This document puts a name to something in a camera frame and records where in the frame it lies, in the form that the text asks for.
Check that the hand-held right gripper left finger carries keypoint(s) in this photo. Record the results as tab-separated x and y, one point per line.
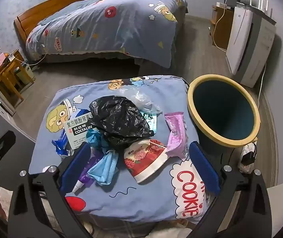
78	163

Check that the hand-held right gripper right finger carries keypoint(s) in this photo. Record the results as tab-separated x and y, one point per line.
203	168

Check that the purple tube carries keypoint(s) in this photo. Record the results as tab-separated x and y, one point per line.
86	176

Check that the blue white wrapper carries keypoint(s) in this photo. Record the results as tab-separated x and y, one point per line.
62	145

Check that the blue face mask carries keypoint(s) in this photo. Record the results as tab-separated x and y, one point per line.
104	168

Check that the red white paper cup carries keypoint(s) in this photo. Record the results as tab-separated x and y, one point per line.
143	161

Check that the teal bin with yellow rim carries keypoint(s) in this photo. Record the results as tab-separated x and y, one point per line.
223	109

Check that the teal blister pack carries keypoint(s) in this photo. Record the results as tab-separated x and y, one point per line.
150	120

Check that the white green medicine box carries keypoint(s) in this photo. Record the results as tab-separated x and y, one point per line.
79	131

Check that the white power strip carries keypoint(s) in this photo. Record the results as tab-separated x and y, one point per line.
243	153

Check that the pink snack wrapper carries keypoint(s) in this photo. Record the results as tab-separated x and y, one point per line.
176	133

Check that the black charger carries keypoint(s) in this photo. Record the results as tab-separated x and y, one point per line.
250	157

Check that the wooden stool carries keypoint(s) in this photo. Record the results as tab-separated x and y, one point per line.
7	76

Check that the black plastic bag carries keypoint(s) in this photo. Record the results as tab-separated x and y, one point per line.
119	121

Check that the cartoon print blue pillow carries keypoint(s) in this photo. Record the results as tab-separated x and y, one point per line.
143	195

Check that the pale container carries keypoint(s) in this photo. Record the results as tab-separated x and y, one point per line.
26	74

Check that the clear plastic bag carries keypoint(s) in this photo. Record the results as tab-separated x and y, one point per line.
141	99

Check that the white grey air purifier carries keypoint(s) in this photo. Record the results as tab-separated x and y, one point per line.
238	42

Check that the wooden bed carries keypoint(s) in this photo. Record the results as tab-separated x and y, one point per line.
44	7

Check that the bed with cartoon duvet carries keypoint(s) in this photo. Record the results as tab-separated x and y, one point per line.
119	29

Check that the wooden cabinet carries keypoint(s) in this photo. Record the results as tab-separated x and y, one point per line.
222	29

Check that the small white box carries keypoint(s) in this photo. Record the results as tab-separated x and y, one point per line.
224	5

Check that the white router with antennas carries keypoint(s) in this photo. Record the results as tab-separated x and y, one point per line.
261	2

